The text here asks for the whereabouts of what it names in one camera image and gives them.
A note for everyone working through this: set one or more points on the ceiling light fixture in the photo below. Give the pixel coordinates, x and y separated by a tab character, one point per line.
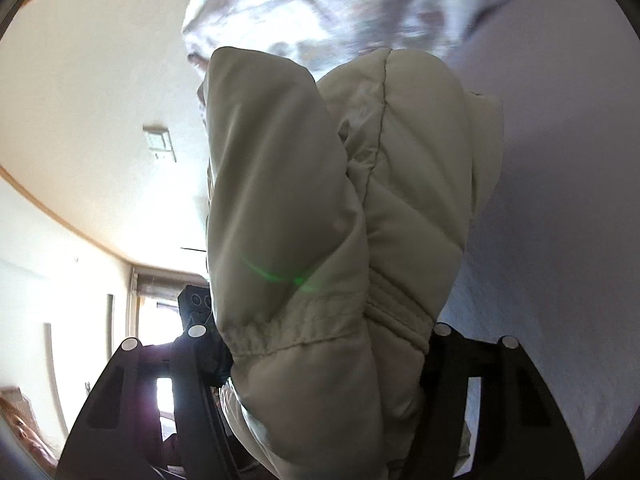
160	142

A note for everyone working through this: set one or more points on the person's face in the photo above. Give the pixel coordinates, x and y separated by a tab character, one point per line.
22	430

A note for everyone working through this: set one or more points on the pale pink crumpled blanket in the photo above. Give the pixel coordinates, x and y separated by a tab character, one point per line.
300	0

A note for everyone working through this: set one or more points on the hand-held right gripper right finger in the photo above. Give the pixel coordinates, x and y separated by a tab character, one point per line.
450	360

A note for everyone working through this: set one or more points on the bed with lavender sheet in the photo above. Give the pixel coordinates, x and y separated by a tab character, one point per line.
550	210

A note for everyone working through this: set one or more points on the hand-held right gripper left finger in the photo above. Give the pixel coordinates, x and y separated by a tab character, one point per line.
190	375

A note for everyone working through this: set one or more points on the cream puffer jacket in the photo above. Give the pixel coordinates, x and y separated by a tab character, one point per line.
300	210

